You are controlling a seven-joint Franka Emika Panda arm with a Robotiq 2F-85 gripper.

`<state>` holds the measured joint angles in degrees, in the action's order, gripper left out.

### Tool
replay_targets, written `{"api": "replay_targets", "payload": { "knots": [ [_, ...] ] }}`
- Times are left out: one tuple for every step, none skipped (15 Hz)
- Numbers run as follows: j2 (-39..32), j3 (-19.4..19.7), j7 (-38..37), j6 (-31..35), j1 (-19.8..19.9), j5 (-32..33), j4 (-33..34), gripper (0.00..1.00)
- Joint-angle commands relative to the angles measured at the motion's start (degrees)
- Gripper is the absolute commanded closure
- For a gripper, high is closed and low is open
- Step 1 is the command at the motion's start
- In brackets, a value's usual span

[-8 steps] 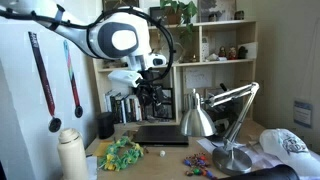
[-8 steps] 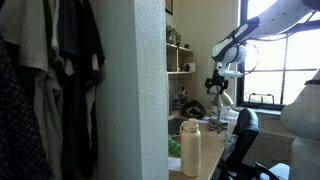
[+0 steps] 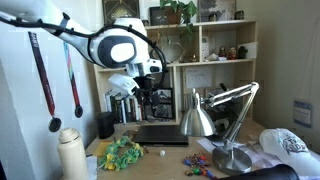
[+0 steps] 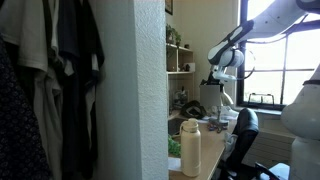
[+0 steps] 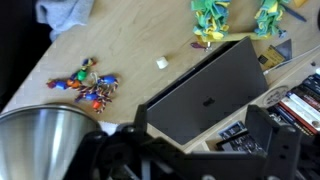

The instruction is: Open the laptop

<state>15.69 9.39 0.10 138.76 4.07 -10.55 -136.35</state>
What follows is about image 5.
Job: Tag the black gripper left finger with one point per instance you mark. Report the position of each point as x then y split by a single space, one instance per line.
141 118

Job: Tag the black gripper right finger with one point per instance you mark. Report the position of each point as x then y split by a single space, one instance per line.
276 140

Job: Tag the dark grey laptop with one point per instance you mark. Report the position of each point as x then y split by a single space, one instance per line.
206 100

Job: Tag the blue spine book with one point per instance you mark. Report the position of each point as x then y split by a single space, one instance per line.
283 115

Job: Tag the red spine book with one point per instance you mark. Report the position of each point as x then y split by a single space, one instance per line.
296 117

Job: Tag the white paper sheets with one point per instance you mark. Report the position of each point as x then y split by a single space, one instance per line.
107 127

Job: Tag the black printed box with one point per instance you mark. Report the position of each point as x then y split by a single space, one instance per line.
241 142

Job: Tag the white spine book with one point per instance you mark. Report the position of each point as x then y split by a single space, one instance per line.
305 106

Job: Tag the small blue printed card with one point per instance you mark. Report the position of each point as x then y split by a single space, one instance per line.
232 130

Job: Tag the small white ball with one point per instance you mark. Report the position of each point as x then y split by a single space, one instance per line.
162 62

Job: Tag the wooden shelf unit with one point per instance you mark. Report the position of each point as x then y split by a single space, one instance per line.
293 75

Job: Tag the black spine book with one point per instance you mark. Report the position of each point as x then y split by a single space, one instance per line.
313 83

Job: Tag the yellow black card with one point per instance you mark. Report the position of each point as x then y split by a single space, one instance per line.
271 57

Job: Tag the dark triangular card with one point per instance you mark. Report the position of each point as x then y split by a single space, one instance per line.
285 49

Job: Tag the small purple clip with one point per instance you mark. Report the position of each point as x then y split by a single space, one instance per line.
199 45

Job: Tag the silver desk lamp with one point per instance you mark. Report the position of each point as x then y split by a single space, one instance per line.
40 143

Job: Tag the yellow paper sheet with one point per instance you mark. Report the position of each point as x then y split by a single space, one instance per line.
233 36

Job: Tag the green yellow fleece garland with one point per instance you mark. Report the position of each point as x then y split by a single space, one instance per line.
211 16

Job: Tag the blue pen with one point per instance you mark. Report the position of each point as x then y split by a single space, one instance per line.
295 13

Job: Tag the light grey cloth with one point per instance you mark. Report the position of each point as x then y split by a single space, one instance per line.
63 15

